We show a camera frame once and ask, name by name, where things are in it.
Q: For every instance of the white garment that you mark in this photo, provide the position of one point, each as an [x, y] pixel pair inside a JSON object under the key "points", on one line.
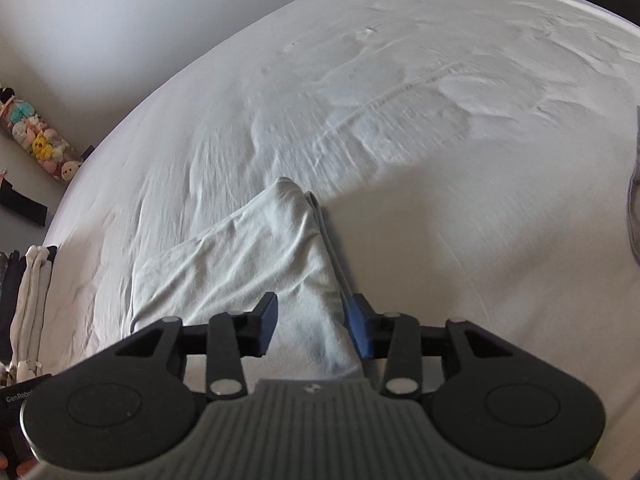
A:
{"points": [[260, 250]]}

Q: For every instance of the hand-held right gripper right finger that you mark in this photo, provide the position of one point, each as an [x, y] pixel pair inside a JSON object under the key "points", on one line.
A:
{"points": [[360, 330]]}

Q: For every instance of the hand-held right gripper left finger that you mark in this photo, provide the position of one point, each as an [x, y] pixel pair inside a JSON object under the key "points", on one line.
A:
{"points": [[267, 325]]}

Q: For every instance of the dark hanging clothes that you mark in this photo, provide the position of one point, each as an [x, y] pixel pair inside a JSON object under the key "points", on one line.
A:
{"points": [[5, 305]]}

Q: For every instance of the person's left hand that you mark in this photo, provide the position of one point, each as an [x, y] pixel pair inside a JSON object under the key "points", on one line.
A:
{"points": [[22, 472]]}

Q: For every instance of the bag of plush toys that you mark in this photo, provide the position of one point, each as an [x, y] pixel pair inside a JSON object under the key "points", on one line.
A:
{"points": [[40, 145]]}

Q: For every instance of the grey cloth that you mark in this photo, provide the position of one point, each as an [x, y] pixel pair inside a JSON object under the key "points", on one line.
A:
{"points": [[635, 210]]}

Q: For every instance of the bed with white sheet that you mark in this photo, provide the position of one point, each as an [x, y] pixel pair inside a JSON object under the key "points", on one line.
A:
{"points": [[450, 210]]}

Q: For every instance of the black fabric item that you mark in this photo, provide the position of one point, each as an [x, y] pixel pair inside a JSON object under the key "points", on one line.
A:
{"points": [[22, 205]]}

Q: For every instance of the white hanging clothes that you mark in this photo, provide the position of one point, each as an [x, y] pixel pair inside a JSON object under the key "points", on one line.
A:
{"points": [[35, 300]]}

